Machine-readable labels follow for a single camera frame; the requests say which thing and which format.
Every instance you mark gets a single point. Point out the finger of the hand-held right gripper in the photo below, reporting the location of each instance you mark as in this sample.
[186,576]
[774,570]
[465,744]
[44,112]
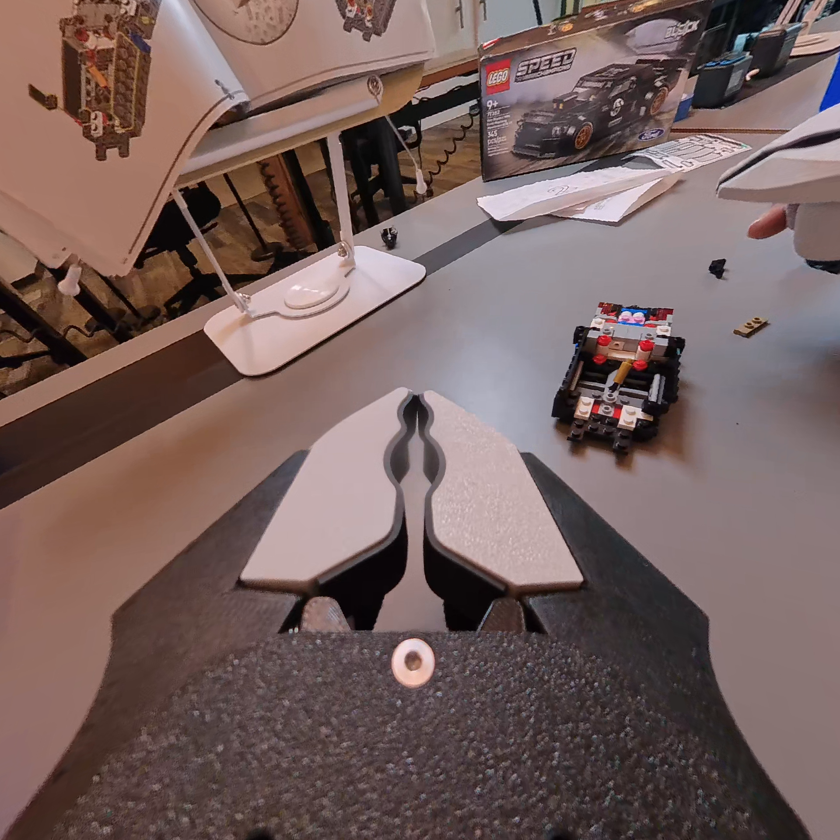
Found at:
[801,145]
[788,184]

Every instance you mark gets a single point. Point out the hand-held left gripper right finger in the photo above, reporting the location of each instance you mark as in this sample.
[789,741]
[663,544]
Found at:
[505,519]

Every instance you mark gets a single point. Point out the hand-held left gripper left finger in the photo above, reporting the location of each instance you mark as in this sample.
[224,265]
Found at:
[328,519]

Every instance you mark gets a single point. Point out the partly built lego car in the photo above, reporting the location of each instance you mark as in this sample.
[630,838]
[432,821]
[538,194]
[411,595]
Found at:
[620,374]

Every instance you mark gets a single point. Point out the white paper bags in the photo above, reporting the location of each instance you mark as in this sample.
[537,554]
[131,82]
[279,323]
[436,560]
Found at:
[571,197]

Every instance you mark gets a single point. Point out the instruction booklet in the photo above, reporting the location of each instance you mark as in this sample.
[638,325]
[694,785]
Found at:
[131,92]

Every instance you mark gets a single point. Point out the small black lego piece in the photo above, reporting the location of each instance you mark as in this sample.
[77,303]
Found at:
[718,268]

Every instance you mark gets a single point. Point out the tan flat lego plate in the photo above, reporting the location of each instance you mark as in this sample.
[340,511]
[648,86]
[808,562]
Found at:
[751,327]

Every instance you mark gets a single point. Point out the lego set box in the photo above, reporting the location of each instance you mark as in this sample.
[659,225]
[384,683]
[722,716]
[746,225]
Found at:
[591,92]

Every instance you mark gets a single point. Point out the person's right hand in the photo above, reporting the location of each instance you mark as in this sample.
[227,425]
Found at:
[768,223]

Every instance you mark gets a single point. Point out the blue bin with white label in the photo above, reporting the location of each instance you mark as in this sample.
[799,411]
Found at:
[831,85]

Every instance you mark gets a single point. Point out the small black box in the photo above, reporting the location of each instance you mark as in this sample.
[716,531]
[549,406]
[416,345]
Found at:
[722,79]
[771,50]

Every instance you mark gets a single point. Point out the printed white sheet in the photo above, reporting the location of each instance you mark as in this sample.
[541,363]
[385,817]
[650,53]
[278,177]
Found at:
[689,151]

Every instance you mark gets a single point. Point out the white book stand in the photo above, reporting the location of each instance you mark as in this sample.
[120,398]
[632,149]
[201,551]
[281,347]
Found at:
[315,309]

